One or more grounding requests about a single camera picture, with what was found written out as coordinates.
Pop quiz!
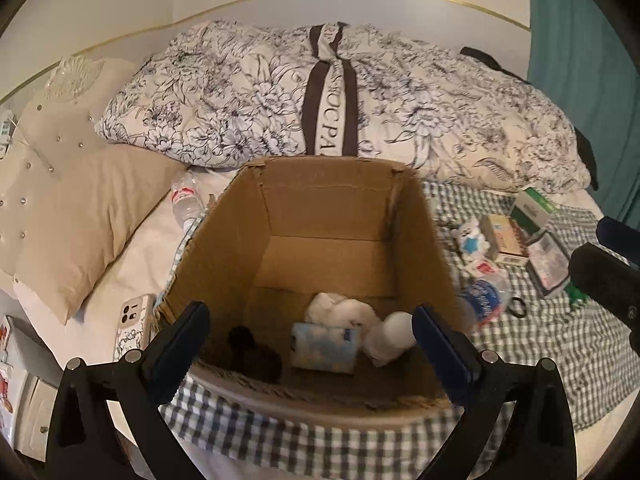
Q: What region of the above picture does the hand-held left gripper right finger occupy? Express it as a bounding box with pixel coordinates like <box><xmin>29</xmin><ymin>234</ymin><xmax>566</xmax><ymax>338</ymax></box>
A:
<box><xmin>412</xmin><ymin>304</ymin><xmax>576</xmax><ymax>480</ymax></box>

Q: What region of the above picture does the black bordered flat packet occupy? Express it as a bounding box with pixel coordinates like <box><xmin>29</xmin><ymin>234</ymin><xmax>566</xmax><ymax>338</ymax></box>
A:
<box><xmin>525</xmin><ymin>232</ymin><xmax>571</xmax><ymax>298</ymax></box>

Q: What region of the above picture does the white rolled sock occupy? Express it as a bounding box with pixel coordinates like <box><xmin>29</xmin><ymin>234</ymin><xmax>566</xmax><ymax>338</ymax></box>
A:
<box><xmin>362</xmin><ymin>310</ymin><xmax>417</xmax><ymax>367</ymax></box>

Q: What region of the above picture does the blue tissue packet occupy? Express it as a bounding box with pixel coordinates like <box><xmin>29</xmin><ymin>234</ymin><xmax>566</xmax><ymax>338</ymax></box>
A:
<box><xmin>290</xmin><ymin>321</ymin><xmax>361</xmax><ymax>376</ymax></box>

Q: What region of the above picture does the floral white duvet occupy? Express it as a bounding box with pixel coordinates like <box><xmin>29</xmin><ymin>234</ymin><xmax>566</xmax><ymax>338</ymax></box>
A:
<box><xmin>95</xmin><ymin>20</ymin><xmax>593</xmax><ymax>195</ymax></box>

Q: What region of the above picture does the small green toy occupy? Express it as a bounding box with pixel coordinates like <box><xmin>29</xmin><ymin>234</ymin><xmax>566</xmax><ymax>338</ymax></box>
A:
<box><xmin>565</xmin><ymin>284</ymin><xmax>591</xmax><ymax>308</ymax></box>

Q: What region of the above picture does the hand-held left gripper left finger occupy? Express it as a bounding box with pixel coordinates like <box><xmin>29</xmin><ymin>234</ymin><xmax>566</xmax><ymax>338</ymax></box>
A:
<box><xmin>47</xmin><ymin>301</ymin><xmax>211</xmax><ymax>480</ymax></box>

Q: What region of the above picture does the white power strip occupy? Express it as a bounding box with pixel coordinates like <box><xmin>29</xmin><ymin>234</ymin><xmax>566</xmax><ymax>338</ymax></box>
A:
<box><xmin>0</xmin><ymin>110</ymin><xmax>18</xmax><ymax>156</ymax></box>

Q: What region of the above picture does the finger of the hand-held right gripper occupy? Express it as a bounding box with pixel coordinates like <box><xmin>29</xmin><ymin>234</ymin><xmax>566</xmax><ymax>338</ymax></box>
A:
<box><xmin>570</xmin><ymin>244</ymin><xmax>640</xmax><ymax>333</ymax></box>
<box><xmin>596</xmin><ymin>216</ymin><xmax>640</xmax><ymax>257</ymax></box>

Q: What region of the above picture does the beige pillow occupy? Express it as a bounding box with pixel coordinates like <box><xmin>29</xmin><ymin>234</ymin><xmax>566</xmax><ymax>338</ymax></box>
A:
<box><xmin>12</xmin><ymin>146</ymin><xmax>188</xmax><ymax>326</ymax></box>

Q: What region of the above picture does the grey checked blanket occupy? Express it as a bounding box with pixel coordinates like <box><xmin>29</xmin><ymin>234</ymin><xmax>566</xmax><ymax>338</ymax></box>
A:
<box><xmin>155</xmin><ymin>175</ymin><xmax>640</xmax><ymax>467</ymax></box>

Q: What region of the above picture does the teal curtain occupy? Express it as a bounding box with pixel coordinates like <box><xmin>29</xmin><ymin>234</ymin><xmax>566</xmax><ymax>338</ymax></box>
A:
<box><xmin>525</xmin><ymin>0</ymin><xmax>640</xmax><ymax>221</ymax></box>

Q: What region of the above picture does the red label water bottle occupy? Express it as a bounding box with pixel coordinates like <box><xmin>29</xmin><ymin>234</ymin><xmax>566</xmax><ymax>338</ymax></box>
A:
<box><xmin>170</xmin><ymin>170</ymin><xmax>208</xmax><ymax>233</ymax></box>

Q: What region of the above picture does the white cased phone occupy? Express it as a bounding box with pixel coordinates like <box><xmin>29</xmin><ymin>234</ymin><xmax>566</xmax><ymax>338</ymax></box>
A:
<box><xmin>114</xmin><ymin>292</ymin><xmax>156</xmax><ymax>361</ymax></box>

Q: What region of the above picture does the white nightstand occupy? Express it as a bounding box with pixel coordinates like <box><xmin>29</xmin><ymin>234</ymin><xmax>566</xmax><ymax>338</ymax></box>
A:
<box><xmin>0</xmin><ymin>315</ymin><xmax>66</xmax><ymax>461</ymax></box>

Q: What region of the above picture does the green and white box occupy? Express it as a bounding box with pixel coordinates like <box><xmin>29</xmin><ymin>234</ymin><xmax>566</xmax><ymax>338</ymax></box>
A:
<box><xmin>510</xmin><ymin>187</ymin><xmax>557</xmax><ymax>233</ymax></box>

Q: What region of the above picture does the white bed sheet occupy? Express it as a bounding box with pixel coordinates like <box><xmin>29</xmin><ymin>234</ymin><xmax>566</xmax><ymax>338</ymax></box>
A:
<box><xmin>12</xmin><ymin>160</ymin><xmax>241</xmax><ymax>480</ymax></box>

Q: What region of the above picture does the white crumpled cloth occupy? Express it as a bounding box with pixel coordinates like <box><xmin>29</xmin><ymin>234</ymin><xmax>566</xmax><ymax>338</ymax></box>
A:
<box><xmin>304</xmin><ymin>291</ymin><xmax>381</xmax><ymax>332</ymax></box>

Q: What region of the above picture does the small beige box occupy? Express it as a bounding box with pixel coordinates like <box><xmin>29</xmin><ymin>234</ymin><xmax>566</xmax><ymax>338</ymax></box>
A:
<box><xmin>487</xmin><ymin>214</ymin><xmax>526</xmax><ymax>265</ymax></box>

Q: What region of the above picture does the white plush toy blue star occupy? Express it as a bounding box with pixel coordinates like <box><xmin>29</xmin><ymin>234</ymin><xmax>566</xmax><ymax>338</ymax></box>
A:
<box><xmin>450</xmin><ymin>220</ymin><xmax>488</xmax><ymax>263</ymax></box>

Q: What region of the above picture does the brown cardboard box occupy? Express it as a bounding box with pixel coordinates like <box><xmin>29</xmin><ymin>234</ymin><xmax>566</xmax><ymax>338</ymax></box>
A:
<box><xmin>155</xmin><ymin>156</ymin><xmax>476</xmax><ymax>418</ymax></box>

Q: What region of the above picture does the blue labelled plastic packet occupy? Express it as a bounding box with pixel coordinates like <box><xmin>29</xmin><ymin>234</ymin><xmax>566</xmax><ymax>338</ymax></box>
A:
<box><xmin>457</xmin><ymin>270</ymin><xmax>513</xmax><ymax>333</ymax></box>

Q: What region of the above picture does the dark fuzzy item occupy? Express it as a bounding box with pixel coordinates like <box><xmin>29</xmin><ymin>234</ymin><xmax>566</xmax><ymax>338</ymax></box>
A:
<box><xmin>227</xmin><ymin>325</ymin><xmax>283</xmax><ymax>383</ymax></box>

